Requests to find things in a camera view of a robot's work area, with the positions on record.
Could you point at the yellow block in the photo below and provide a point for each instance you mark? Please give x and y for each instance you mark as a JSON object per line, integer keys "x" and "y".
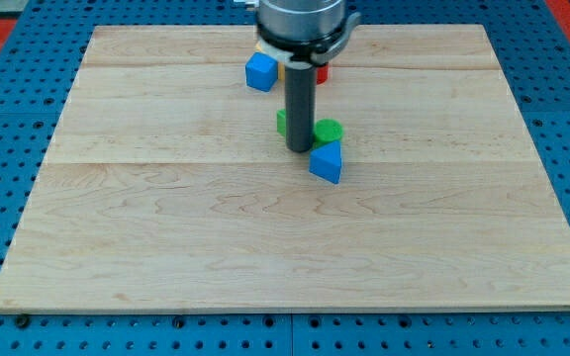
{"x": 280, "y": 72}

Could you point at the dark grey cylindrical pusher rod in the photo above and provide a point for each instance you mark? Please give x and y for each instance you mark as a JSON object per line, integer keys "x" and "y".
{"x": 300, "y": 95}

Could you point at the green block behind rod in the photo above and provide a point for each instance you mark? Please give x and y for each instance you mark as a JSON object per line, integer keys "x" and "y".
{"x": 281, "y": 122}

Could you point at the red block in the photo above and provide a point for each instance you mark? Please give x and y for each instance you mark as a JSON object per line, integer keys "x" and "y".
{"x": 322, "y": 74}

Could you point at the light wooden board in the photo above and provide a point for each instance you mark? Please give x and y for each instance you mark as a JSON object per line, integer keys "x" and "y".
{"x": 166, "y": 187}

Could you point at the blue triangle block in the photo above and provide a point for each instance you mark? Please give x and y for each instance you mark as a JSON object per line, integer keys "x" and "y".
{"x": 326, "y": 161}

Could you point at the blue cube block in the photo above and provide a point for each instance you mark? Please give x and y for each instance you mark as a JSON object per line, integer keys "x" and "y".
{"x": 255, "y": 79}

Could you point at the green circle block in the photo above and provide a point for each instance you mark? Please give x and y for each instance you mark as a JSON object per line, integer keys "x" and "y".
{"x": 327, "y": 131}

